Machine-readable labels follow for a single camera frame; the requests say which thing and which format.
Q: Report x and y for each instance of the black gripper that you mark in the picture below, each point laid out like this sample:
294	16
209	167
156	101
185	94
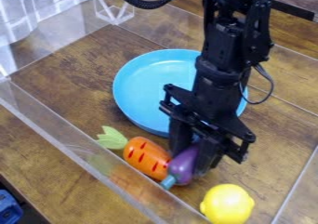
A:
205	112

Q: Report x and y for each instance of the purple toy eggplant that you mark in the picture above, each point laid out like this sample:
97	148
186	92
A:
181	168

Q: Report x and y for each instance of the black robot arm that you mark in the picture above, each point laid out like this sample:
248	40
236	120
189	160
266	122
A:
237	43

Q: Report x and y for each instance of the blue round tray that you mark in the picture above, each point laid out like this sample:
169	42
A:
139	85

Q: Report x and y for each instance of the orange toy carrot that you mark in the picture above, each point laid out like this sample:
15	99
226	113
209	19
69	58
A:
142	153

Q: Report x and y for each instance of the yellow toy lemon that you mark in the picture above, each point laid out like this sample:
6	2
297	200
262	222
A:
228	204

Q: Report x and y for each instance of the blue object at corner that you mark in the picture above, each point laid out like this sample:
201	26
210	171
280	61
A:
11	211

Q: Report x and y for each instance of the white checkered curtain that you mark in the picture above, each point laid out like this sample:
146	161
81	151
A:
21	16

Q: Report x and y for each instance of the clear acrylic enclosure wall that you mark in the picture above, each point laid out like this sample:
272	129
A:
57	101

